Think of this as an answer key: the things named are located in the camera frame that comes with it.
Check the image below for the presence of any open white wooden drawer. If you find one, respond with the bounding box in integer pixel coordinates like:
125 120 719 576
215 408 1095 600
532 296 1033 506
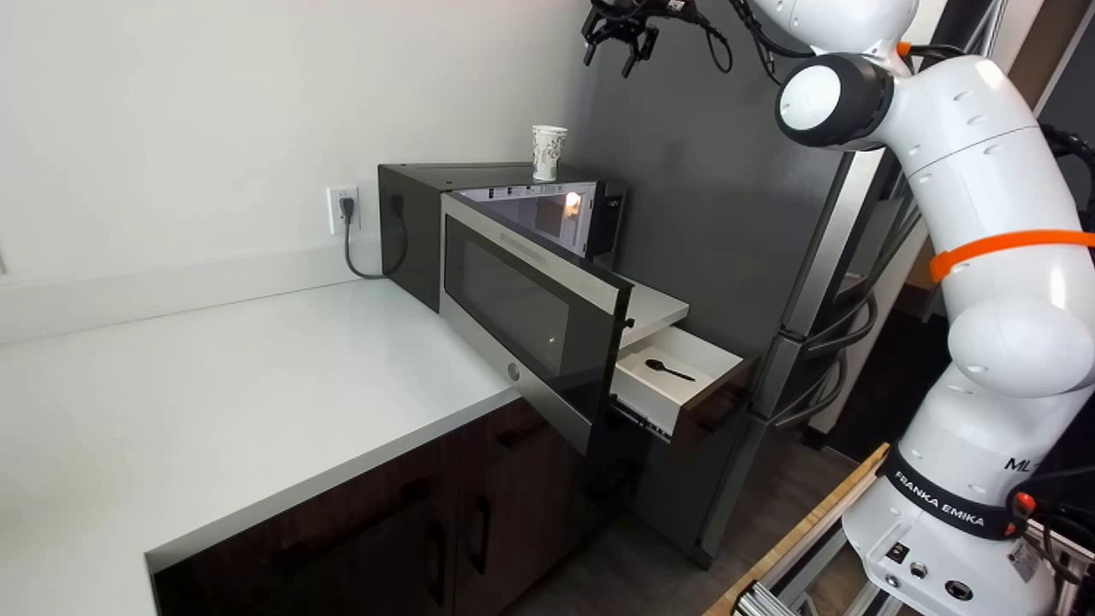
605 327 751 446

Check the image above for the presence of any black horizontal cabinet handle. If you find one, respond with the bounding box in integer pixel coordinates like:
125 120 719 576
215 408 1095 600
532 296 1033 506
365 475 439 522
493 414 550 451

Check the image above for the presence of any aluminium frame profile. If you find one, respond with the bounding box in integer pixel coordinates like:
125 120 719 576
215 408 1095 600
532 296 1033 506
734 532 876 616

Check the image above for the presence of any dark brown wooden cabinet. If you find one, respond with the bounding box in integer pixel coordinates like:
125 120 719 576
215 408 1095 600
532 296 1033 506
146 394 597 616

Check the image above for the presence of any white wall power outlet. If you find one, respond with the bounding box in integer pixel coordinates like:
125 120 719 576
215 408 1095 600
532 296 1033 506
320 182 365 240

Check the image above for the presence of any black plastic spoon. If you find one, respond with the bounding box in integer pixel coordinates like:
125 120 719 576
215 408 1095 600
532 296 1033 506
642 355 697 386

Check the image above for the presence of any silver microwave oven body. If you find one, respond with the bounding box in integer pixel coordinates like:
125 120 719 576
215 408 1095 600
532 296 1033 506
376 160 634 327

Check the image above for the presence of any light wooden table board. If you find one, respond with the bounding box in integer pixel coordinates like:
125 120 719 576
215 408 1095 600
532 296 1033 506
697 442 895 616

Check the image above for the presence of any black microwave door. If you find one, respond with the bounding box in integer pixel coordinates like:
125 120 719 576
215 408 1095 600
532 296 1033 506
439 190 636 459

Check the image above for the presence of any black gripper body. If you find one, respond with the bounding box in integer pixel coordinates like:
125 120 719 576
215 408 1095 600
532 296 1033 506
585 0 668 43

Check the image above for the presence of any black microwave power cord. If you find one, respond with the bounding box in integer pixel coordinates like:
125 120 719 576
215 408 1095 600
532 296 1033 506
335 197 393 283

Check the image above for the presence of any braided black robot cable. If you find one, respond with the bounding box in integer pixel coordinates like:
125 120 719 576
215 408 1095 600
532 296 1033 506
774 192 916 435

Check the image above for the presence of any stainless steel refrigerator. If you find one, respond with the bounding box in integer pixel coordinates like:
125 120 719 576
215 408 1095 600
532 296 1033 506
563 0 931 567

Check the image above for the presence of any patterned white paper cup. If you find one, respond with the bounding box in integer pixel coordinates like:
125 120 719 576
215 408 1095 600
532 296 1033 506
531 120 572 184

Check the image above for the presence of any smooth black looping cable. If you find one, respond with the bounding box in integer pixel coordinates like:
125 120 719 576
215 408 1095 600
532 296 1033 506
662 0 829 89

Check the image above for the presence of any black vertical cabinet handle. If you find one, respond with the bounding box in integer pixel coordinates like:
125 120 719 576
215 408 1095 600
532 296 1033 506
465 494 495 576
424 518 451 611

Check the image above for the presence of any orange cable strap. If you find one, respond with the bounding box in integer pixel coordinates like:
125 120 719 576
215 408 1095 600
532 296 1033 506
927 225 1095 288

